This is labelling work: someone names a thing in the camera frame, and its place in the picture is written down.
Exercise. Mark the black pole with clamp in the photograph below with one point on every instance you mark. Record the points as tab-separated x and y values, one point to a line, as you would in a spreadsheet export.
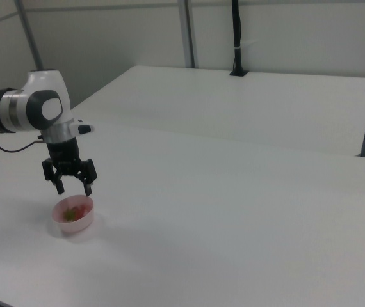
237	32

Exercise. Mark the grey aluminium wall post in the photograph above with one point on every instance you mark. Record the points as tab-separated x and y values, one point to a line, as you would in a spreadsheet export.
189	32
30	35

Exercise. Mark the red strawberry with green leaves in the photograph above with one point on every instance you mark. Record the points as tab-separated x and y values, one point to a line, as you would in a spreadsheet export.
77	212

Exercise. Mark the pink plastic bowl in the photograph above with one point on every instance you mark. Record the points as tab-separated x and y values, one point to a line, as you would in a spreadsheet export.
73	225

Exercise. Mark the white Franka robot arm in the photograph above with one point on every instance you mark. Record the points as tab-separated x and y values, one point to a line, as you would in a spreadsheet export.
25	108

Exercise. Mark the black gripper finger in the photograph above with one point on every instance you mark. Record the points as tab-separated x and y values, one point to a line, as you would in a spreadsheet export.
49	171
89	169

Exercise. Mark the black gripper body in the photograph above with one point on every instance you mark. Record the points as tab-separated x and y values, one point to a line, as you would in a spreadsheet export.
64	153

